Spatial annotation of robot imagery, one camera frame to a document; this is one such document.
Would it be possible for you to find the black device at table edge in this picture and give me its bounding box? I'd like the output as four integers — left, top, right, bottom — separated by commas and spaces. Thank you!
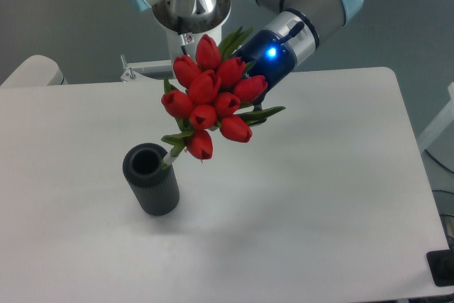
426, 249, 453, 287

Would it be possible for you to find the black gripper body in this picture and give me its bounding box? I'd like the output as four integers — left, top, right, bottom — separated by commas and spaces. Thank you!
233, 30, 297, 104

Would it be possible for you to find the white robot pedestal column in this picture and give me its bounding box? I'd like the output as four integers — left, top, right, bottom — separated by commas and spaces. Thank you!
164, 27, 221, 64

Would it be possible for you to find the white rounded furniture piece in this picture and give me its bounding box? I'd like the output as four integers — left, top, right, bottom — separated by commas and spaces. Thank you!
1, 55, 68, 88

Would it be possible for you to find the red tulip bouquet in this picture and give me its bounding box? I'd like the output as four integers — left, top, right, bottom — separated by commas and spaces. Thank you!
161, 28, 284, 168

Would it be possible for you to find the white metal base frame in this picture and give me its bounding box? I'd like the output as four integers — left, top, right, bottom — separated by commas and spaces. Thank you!
120, 55, 175, 82

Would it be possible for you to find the dark grey ribbed vase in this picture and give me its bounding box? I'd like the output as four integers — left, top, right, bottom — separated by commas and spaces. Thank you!
122, 143, 180, 216

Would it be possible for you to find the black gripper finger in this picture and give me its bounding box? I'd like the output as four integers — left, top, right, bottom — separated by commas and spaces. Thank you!
248, 104, 268, 126

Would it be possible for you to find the black cable on pedestal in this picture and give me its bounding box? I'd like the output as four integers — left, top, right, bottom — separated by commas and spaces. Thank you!
176, 15, 189, 59

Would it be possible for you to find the white furniture at right edge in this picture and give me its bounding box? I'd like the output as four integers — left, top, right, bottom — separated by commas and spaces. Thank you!
416, 83, 453, 154

